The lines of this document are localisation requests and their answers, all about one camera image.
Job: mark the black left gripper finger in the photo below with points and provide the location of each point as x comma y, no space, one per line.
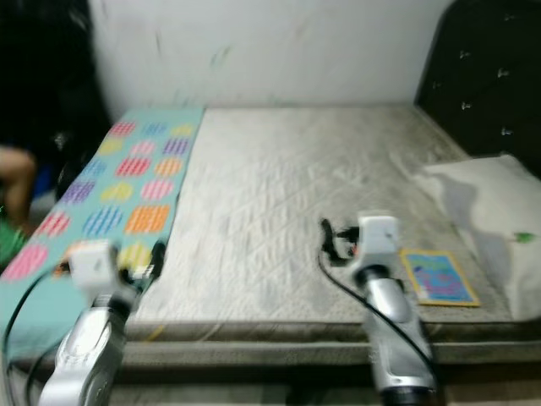
159,255

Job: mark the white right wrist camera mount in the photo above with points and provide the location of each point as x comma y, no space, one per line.
379,237

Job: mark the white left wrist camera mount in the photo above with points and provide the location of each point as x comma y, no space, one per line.
93,264

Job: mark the teal polka pattern blanket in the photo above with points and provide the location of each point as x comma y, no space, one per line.
42,288

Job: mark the white printed pillow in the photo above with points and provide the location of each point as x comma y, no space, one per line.
490,211

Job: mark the green plastic stool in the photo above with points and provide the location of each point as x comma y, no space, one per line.
10,241

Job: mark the person in grey shorts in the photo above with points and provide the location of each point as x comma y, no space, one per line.
17,182

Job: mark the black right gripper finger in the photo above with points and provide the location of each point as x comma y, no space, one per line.
327,235

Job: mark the grey patterned mattress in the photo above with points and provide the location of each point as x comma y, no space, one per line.
304,194

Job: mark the dark bed frame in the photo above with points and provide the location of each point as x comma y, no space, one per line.
304,389

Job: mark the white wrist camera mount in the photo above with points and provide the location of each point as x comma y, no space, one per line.
379,237
93,264

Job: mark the blue children's board book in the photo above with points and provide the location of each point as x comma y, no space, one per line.
439,277

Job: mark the black tufted headboard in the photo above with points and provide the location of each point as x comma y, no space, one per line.
486,76

